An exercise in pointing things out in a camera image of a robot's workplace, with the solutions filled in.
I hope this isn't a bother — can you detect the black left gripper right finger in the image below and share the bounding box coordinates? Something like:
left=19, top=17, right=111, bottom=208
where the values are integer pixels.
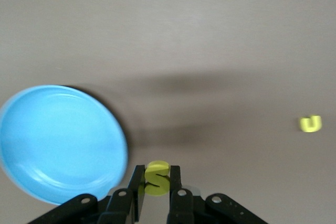
left=166, top=165, right=208, bottom=224

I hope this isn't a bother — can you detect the yellow foam letter s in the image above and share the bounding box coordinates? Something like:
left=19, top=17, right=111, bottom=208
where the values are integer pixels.
left=143, top=160, right=171, bottom=197

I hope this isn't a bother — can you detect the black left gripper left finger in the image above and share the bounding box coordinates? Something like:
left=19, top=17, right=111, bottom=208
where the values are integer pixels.
left=98, top=164, right=146, bottom=224

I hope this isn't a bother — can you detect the yellow foam letter u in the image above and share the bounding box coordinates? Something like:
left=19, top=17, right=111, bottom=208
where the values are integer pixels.
left=299, top=114, right=323, bottom=133

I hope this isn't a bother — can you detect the blue plate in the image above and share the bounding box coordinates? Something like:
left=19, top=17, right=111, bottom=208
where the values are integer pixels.
left=0, top=84, right=129, bottom=206

